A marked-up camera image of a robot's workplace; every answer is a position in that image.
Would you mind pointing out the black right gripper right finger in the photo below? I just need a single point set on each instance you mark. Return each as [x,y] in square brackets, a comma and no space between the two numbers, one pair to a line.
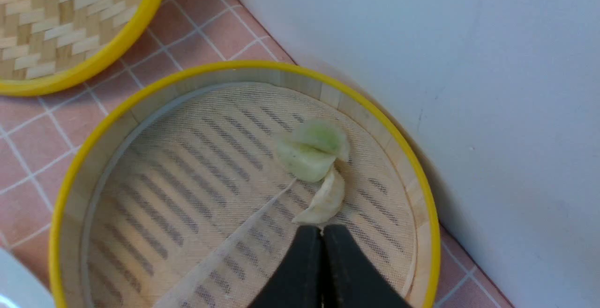
[349,278]

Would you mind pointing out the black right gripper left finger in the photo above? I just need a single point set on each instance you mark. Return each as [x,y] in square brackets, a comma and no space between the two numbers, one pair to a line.
[296,283]

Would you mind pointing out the white square plate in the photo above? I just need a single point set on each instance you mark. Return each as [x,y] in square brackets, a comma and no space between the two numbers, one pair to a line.
[19,288]

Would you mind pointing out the white dumpling in steamer middle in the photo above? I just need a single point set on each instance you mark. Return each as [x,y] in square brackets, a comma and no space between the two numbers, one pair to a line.
[326,202]

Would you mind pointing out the white steamer liner cloth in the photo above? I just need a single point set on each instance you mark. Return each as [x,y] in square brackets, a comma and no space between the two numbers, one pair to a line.
[195,210]

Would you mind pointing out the green dumpling in steamer back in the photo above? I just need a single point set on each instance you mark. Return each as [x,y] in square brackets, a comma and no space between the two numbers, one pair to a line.
[312,148]

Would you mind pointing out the yellow-rimmed bamboo steamer basket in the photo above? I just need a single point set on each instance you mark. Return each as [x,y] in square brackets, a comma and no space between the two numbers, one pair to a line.
[82,179]

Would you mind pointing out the woven bamboo steamer lid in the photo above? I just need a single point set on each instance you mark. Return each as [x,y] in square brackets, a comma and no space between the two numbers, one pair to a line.
[51,45]

